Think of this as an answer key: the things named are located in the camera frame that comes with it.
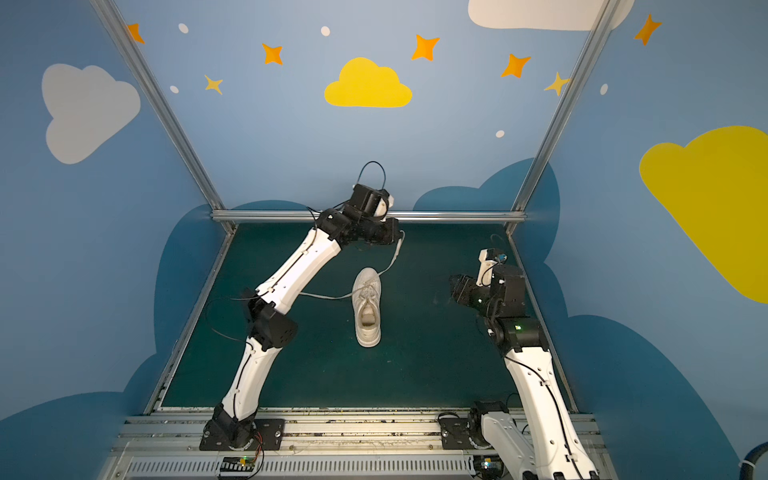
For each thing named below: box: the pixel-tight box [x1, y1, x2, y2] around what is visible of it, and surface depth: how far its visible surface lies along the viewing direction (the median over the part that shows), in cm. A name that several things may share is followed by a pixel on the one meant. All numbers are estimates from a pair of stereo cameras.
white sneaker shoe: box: [352, 267, 382, 348], surface depth 92 cm
